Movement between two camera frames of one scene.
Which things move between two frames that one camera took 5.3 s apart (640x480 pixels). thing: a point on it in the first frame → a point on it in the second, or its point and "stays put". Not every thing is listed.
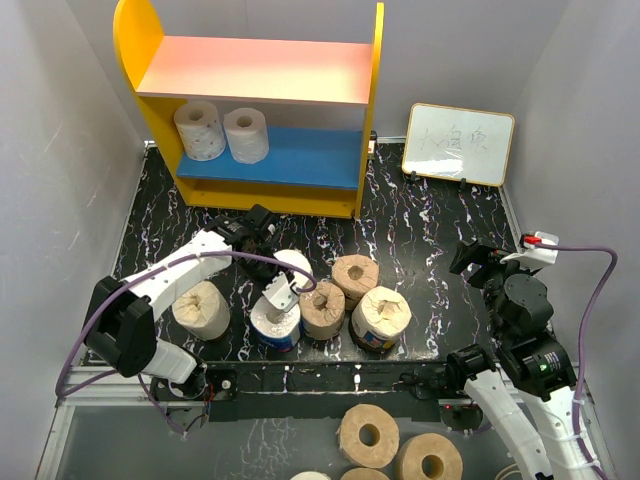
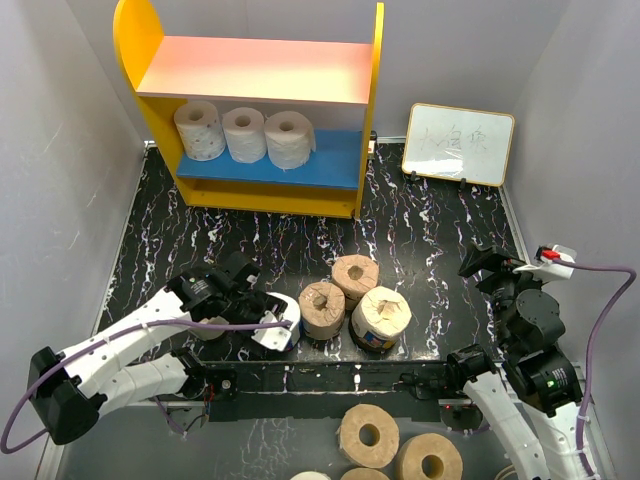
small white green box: (372, 144) stays put
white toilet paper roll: (298, 259) → (290, 139)
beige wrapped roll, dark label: (379, 318) stays put
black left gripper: (278, 268) → (266, 303)
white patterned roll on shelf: (200, 130) stays put
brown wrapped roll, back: (354, 274) stays put
